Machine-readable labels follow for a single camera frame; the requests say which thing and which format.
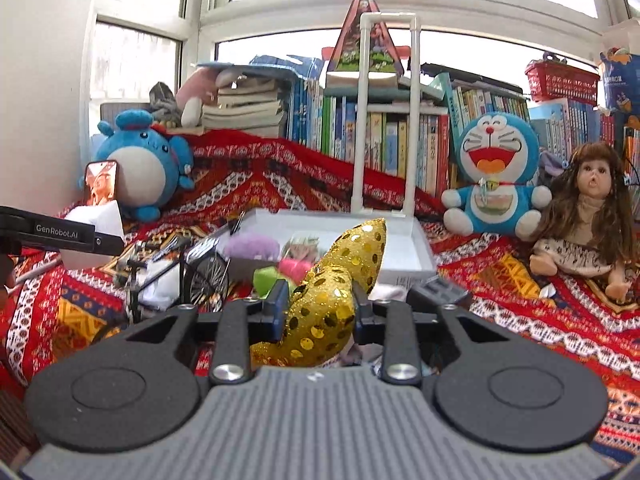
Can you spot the green checkered cloth scrunchie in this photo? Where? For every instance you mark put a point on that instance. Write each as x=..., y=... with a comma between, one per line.
x=303, y=248

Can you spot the red plastic basket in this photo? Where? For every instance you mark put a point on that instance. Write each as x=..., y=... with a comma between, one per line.
x=553, y=78

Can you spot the gold sequin cloth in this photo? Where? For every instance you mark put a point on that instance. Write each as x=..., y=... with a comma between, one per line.
x=320, y=316

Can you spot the blue printed bag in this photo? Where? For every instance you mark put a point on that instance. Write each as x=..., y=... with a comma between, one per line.
x=620, y=71

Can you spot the red patterned blanket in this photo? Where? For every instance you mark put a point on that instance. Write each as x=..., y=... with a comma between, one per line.
x=57, y=311

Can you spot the pink and white plush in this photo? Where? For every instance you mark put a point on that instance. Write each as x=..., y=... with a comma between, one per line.
x=200, y=89

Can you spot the blue round plush toy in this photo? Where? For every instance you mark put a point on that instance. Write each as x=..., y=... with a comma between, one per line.
x=151, y=166

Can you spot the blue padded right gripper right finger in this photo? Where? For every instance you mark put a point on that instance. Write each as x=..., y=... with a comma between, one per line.
x=390, y=324

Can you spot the green and pink scrunchie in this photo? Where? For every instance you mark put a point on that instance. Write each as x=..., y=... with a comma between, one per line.
x=291, y=270

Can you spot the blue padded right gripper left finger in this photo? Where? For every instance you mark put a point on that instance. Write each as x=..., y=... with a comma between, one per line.
x=240, y=324

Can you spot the black power adapter cube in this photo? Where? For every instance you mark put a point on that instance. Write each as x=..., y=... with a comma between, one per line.
x=436, y=291

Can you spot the Doraemon plush toy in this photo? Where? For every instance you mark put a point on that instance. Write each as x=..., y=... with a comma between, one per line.
x=498, y=154

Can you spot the smartphone with lit screen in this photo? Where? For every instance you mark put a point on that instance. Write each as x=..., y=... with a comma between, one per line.
x=100, y=182

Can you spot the brown-haired baby doll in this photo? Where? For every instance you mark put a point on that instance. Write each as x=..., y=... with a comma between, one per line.
x=587, y=229

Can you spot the miniature metal bicycle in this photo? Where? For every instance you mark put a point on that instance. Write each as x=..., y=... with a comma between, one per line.
x=157, y=275

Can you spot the stack of lying books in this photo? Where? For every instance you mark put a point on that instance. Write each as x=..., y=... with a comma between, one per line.
x=254, y=105

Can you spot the grey crumpled cloth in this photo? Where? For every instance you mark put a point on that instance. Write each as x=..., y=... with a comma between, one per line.
x=164, y=107

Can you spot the white shallow cardboard tray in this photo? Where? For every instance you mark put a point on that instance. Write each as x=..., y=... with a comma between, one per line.
x=396, y=244

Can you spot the row of standing books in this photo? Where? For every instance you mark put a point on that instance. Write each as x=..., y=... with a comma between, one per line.
x=324, y=119

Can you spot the purple fluffy plush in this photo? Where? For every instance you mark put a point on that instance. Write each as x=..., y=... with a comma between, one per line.
x=254, y=246

